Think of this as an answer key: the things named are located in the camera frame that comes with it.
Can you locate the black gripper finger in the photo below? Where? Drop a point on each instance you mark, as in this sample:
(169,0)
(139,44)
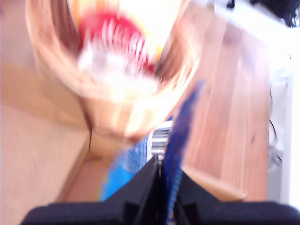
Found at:
(138,187)
(194,192)

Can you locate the blue Terry's orange egg bag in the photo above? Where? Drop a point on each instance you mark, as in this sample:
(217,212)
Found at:
(173,150)

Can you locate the white egg bag black script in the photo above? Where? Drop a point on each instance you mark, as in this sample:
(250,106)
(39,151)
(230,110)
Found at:
(105,68)

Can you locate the red and yellow egg bag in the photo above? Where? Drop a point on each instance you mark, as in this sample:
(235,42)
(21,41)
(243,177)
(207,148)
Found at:
(112,32)

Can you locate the brown cardboard box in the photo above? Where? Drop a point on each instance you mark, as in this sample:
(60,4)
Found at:
(35,140)

